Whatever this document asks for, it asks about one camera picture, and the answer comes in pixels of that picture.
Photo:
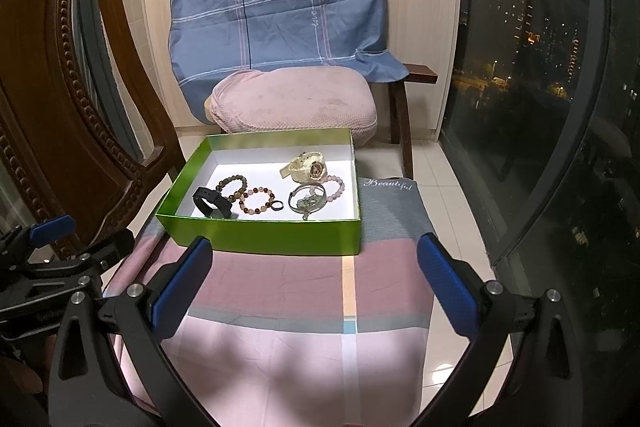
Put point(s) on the green cardboard box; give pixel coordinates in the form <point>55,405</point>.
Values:
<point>280,237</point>

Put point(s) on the pink striped cloth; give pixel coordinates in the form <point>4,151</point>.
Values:
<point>300,287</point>

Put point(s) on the blue plaid bed sheet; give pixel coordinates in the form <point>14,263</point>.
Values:
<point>280,7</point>

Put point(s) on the dark framed glass window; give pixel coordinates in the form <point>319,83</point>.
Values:
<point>525,82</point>

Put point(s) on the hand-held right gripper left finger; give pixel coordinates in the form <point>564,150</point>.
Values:
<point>182,287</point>

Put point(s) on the silver bangle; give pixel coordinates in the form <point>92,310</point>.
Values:
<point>292,197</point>

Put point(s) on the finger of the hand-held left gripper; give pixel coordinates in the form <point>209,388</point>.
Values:
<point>50,227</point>
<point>100,252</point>

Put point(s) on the pink cushion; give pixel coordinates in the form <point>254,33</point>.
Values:
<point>290,102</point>

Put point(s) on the black wristband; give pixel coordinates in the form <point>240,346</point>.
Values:
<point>205,199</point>

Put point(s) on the white wristwatch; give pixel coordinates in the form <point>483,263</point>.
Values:
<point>307,168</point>

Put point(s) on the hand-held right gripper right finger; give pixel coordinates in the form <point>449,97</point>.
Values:
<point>447,287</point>

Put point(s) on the carved brown wooden chair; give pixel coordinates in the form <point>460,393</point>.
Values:
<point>40,82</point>

